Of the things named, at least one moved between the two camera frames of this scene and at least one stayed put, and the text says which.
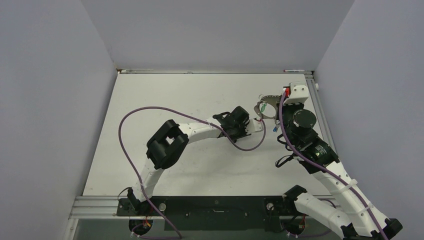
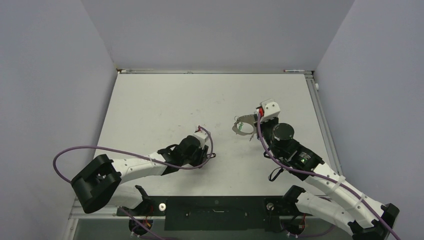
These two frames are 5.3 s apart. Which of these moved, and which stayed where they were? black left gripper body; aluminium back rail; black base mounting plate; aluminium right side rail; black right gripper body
Moved: black right gripper body; black left gripper body
Stayed: black base mounting plate; aluminium right side rail; aluminium back rail
